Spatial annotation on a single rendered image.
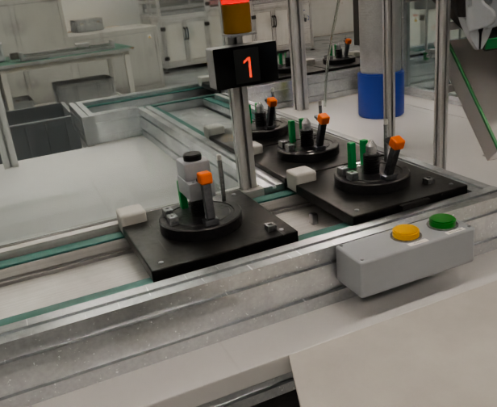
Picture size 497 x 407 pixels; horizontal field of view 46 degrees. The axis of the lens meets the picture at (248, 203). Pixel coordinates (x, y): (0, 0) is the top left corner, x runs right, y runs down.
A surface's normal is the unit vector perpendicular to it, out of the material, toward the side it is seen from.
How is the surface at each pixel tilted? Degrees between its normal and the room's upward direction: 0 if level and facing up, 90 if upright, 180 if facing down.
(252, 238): 0
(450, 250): 90
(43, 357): 90
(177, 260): 0
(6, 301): 0
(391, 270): 90
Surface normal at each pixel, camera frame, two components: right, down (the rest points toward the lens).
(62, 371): 0.40, 0.29
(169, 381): -0.10, -0.93
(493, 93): 0.10, -0.42
